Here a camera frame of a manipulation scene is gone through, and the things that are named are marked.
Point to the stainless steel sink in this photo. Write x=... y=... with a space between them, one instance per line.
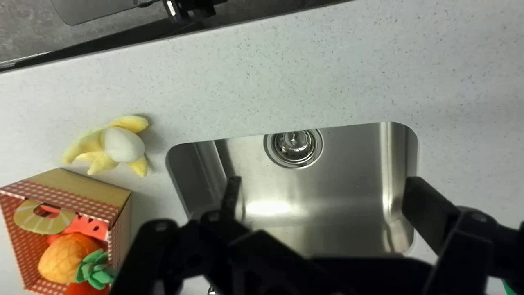
x=323 y=191

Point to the pineapple slice plush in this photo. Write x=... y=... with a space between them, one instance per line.
x=40 y=218

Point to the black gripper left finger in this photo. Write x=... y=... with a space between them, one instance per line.
x=232 y=257

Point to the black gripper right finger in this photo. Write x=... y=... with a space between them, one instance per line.
x=471 y=244

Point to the red patterned cardboard basket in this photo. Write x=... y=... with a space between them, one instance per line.
x=69 y=232

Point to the orange pineapple plush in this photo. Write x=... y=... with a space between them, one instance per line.
x=76 y=259

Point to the yellow banana plush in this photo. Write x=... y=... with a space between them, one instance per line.
x=112 y=144

